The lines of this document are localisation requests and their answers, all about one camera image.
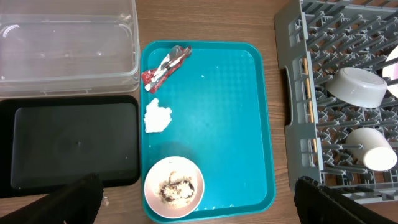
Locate pink bowl with food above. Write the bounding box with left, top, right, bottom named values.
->
left=143, top=156, right=205, bottom=219

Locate cream white cup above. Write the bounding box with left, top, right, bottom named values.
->
left=345, top=128, right=397, bottom=171

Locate pink round plate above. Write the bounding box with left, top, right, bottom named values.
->
left=382, top=47, right=397, bottom=98

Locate clear plastic container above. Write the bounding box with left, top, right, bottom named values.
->
left=1, top=0, right=140, bottom=98

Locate grey dishwasher rack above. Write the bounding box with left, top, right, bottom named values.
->
left=274, top=0, right=397, bottom=204

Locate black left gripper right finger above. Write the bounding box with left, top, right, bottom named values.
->
left=294, top=176, right=395, bottom=224

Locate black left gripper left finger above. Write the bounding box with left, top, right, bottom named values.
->
left=1, top=174, right=104, bottom=224

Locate white tissue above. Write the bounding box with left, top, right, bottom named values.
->
left=144, top=98, right=172, bottom=133

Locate red silver wrapper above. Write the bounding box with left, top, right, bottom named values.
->
left=141, top=45, right=192, bottom=94

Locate grey white bowl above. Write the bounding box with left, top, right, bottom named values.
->
left=325, top=67, right=387, bottom=108

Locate black waste bin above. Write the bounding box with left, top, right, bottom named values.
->
left=1, top=95, right=140, bottom=198

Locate teal plastic tray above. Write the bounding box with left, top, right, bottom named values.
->
left=140, top=40, right=277, bottom=222

